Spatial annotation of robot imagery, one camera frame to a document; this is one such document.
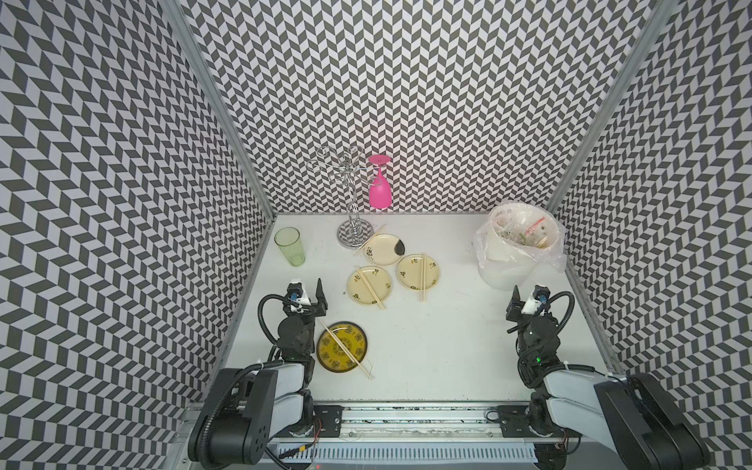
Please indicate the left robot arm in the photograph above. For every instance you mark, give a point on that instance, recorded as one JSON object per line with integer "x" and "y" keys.
{"x": 247, "y": 407}

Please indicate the cream plate right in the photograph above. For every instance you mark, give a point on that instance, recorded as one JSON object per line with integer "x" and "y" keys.
{"x": 408, "y": 272}

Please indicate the chopsticks green label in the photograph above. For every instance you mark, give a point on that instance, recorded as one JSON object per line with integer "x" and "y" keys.
{"x": 345, "y": 348}

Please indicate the green transparent plastic cup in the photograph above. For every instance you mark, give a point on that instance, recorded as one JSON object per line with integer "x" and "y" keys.
{"x": 288, "y": 240}

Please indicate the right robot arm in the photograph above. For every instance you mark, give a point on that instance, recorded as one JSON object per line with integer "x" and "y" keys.
{"x": 634, "y": 416}

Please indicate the white trash bucket with bag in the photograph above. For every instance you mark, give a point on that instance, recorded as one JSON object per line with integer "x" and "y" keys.
{"x": 515, "y": 240}

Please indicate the pink plastic wine glass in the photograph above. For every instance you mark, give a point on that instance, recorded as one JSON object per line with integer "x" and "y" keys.
{"x": 380, "y": 191}

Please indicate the metal glass holder stand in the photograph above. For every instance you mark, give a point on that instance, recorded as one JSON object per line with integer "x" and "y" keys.
{"x": 347, "y": 167}

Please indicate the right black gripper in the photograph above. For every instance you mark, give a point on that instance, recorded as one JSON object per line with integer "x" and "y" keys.
{"x": 514, "y": 305}

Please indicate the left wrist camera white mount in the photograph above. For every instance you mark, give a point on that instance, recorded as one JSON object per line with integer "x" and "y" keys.
{"x": 296, "y": 293}

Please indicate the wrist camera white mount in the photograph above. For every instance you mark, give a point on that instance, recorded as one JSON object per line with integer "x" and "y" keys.
{"x": 296, "y": 293}
{"x": 537, "y": 300}

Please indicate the cream plate front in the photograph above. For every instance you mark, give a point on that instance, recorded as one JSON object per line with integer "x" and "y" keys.
{"x": 380, "y": 280}

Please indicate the cream plate with black spot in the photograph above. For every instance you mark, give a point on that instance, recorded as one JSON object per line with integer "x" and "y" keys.
{"x": 384, "y": 249}

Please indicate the yellow green patterned plate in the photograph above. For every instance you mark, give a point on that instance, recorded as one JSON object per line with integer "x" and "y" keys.
{"x": 332, "y": 352}

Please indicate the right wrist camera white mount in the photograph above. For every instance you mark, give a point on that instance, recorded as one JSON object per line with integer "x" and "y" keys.
{"x": 537, "y": 300}

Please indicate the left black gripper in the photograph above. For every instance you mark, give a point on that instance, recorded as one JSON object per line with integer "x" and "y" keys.
{"x": 321, "y": 304}

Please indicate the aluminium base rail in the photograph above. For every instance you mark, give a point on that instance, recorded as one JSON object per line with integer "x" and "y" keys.
{"x": 419, "y": 435}

